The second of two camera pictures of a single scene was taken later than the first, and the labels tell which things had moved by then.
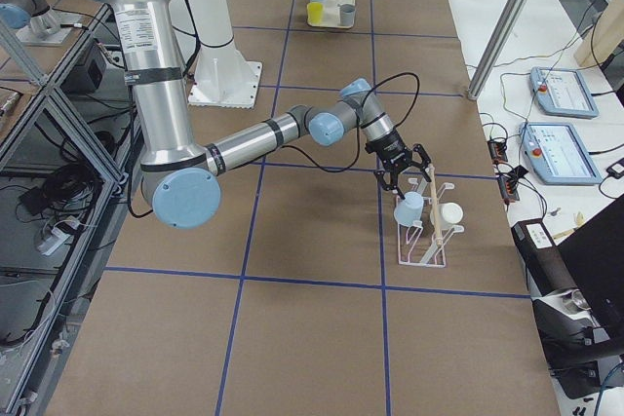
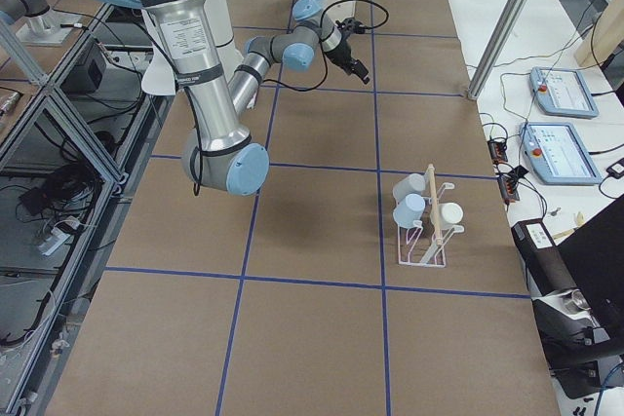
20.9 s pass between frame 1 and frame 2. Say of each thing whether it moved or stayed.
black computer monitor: stayed
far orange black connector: stayed
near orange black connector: stayed
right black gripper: moved
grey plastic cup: moved
